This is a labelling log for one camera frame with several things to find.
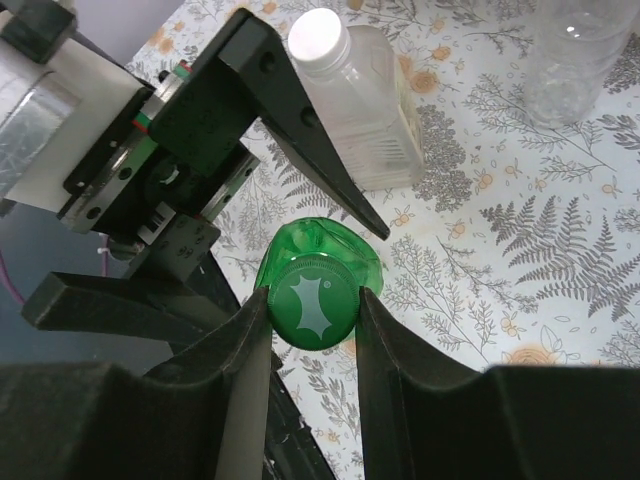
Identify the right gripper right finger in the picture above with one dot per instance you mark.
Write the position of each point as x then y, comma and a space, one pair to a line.
426, 416

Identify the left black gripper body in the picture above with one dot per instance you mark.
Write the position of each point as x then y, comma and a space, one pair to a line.
75, 141

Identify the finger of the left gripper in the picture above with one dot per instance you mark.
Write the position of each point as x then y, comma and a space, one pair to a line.
243, 75
179, 314

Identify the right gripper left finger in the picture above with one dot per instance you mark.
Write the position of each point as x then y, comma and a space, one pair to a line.
100, 421

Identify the green bottle cap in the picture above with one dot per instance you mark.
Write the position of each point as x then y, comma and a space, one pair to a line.
313, 302

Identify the green plastic bottle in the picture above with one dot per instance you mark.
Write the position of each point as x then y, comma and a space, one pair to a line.
321, 236

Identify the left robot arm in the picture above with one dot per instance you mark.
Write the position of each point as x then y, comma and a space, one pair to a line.
149, 166

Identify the square clear bottle white cap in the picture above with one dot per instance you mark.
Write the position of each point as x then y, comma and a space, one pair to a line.
359, 91

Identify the clear bottle blue white cap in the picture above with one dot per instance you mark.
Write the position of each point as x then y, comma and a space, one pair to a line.
575, 45

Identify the floral table mat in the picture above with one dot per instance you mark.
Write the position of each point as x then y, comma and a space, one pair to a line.
521, 245

